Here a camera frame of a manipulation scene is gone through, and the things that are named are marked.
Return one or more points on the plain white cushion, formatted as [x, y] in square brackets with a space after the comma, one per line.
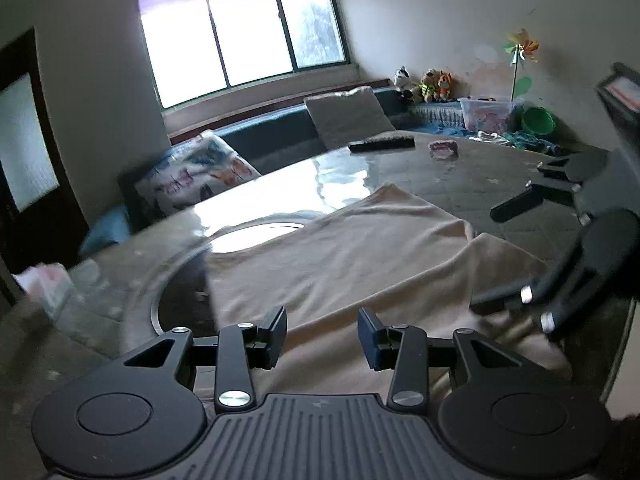
[347, 115]

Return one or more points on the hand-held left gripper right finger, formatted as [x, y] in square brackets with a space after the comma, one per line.
[371, 340]

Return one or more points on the green plastic basin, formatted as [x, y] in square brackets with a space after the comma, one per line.
[539, 121]

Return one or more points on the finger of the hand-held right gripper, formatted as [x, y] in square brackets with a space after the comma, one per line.
[515, 202]
[495, 302]

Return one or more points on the black and white plush toy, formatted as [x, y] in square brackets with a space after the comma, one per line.
[404, 80]

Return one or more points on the small cream cloth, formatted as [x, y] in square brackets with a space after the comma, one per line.
[487, 136]

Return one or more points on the small pink toy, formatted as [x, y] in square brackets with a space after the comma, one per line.
[442, 150]

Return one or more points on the dark door with frosted glass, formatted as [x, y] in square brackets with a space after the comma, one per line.
[30, 135]

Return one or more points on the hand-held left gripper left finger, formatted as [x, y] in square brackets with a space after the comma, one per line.
[272, 335]

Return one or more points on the colourful pinwheel toy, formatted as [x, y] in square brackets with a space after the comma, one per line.
[520, 47]

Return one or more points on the round inset cooktop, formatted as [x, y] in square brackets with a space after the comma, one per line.
[175, 300]

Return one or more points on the cream knit garment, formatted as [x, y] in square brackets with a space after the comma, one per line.
[350, 260]

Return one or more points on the green patterned cloth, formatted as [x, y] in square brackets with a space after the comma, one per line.
[530, 141]

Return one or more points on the yellow striped plush toy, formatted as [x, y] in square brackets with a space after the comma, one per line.
[429, 87]

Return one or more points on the teal sofa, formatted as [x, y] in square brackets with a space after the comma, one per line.
[280, 130]

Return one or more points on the orange plush toy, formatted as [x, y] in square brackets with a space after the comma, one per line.
[445, 85]

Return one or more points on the black remote control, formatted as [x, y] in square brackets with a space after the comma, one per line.
[382, 144]

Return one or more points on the green framed window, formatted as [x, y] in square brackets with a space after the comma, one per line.
[245, 35]

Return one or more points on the tissue box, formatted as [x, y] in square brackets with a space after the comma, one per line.
[45, 285]

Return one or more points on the butterfly print cushion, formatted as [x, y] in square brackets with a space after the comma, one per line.
[200, 170]

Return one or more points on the clear plastic storage box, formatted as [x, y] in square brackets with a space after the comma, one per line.
[487, 117]

